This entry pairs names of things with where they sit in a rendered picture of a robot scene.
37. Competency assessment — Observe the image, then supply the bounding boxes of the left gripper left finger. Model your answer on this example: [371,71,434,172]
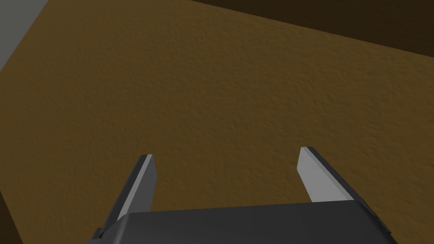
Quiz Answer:
[101,154,158,234]

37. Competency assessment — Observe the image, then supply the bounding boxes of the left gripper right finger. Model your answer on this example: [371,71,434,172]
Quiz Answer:
[296,146,370,209]

